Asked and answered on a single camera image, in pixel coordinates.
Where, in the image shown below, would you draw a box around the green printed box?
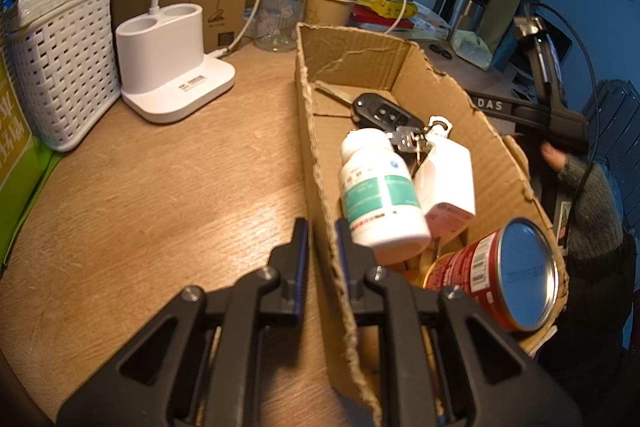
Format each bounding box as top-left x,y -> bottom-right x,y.
0,52 -> 61,268

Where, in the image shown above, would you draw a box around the pale yellow tissue pack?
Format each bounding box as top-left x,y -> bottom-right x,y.
447,29 -> 493,70

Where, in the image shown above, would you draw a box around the black monitor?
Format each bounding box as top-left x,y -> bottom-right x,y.
545,27 -> 573,68

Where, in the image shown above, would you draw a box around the cardboard box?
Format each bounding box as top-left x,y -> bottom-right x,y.
294,22 -> 571,425

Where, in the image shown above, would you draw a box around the white pill bottle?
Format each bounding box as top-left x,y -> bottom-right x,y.
340,128 -> 432,265

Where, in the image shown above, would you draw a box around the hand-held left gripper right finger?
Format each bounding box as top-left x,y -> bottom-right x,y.
334,218 -> 583,427

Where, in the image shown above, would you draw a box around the white tissue packs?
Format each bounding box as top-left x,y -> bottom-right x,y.
5,0 -> 73,30

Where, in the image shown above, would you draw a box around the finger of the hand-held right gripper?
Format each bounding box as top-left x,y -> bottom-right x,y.
465,89 -> 551,122

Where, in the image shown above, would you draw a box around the white desk lamp base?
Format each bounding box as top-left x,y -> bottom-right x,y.
116,0 -> 237,124

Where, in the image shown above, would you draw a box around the person's dark clothing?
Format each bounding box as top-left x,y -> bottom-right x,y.
537,232 -> 640,408

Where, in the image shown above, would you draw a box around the white woven basket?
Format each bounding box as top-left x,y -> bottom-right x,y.
4,0 -> 123,152

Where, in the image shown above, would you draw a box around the black car key fob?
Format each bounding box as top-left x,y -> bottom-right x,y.
315,83 -> 426,130

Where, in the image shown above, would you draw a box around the clear printed glass bottle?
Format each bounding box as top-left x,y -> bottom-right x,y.
254,0 -> 310,52

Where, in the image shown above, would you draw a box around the yellow packet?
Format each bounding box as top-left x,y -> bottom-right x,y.
356,0 -> 418,18

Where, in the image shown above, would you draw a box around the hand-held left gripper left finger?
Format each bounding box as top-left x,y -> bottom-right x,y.
56,217 -> 311,427

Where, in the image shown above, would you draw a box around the steel thermos cup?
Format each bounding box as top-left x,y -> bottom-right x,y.
452,0 -> 488,40

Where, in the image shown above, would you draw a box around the red book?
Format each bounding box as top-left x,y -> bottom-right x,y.
350,4 -> 416,30

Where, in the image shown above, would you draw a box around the red tin can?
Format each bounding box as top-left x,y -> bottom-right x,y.
424,218 -> 560,333

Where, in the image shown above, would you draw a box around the white pink carton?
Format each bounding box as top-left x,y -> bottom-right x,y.
414,139 -> 476,240

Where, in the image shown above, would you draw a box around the white wipes pack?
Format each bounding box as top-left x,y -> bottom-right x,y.
410,4 -> 451,40

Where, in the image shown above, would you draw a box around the person's right hand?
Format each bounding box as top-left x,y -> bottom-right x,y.
541,142 -> 568,172

